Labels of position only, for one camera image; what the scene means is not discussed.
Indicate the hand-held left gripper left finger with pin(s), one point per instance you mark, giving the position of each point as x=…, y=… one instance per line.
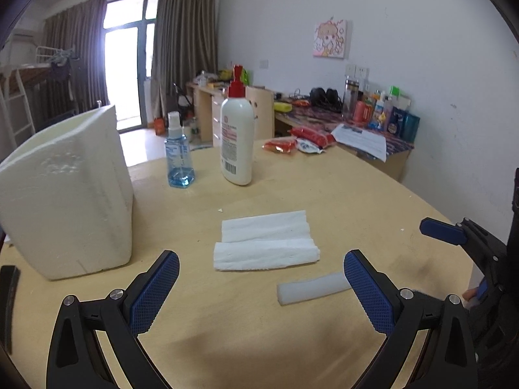
x=156, y=291

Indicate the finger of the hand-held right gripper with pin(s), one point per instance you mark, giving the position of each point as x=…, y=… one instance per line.
x=442, y=231

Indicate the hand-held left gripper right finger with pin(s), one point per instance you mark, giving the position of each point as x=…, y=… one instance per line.
x=371, y=291

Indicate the white foam strip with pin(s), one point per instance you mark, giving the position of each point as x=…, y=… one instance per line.
x=308, y=287

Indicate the white foam box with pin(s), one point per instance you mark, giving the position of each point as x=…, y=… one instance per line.
x=69, y=194

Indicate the white folded paper towel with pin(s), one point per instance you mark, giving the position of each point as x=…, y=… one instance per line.
x=263, y=256
x=263, y=225

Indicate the dark blue bottle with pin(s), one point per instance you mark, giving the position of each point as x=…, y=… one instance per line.
x=396, y=121

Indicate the printed paper sheet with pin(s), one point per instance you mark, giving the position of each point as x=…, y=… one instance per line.
x=361, y=140

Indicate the blue spray bottle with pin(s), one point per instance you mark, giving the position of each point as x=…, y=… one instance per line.
x=179, y=162

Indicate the white and blue tube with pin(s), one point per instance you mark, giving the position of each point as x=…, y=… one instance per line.
x=379, y=111

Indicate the white bottle green cap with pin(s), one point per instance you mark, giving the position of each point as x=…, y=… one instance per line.
x=393, y=97

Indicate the red canister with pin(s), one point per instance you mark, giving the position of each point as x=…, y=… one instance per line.
x=362, y=112

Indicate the white snack packet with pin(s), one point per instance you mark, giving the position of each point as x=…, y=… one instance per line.
x=310, y=147

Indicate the clear tumbler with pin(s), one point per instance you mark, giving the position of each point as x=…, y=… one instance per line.
x=351, y=97

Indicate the large red snack packet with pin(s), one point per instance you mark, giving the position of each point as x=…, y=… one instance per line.
x=312, y=133

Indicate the orange bag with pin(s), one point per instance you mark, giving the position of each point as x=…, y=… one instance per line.
x=159, y=125

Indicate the small red snack packet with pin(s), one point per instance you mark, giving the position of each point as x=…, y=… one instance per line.
x=279, y=144

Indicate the white lotion bottle red pump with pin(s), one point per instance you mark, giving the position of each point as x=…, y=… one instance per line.
x=237, y=137

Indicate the light wooden desk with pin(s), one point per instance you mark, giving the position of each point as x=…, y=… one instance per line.
x=202, y=109

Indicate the black folded trolley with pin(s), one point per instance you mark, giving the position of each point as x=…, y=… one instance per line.
x=183, y=103

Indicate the yellow pouch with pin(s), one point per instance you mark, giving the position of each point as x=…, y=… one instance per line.
x=283, y=107

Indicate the wooden chair with smiley face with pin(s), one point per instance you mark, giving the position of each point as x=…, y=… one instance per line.
x=261, y=109

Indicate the glass balcony door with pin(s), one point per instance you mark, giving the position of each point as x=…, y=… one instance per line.
x=125, y=69

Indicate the grey metal ladder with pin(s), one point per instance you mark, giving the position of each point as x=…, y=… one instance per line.
x=18, y=109

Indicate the green bag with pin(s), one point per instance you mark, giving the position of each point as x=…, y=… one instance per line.
x=244, y=76

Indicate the dark hanging clothes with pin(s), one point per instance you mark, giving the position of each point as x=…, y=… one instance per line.
x=63, y=73

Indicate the brown curtain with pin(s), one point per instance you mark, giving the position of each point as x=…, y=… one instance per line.
x=184, y=48
x=73, y=56

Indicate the grey metal bunk bed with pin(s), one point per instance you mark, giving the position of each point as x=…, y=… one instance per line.
x=28, y=77

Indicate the white air conditioner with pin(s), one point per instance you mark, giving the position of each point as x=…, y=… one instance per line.
x=26, y=35

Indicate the white wall switch plate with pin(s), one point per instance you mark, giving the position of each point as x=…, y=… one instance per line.
x=357, y=71

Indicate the pink wall poster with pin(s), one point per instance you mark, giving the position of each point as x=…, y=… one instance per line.
x=330, y=38

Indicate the white wall socket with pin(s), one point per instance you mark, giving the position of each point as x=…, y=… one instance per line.
x=264, y=64

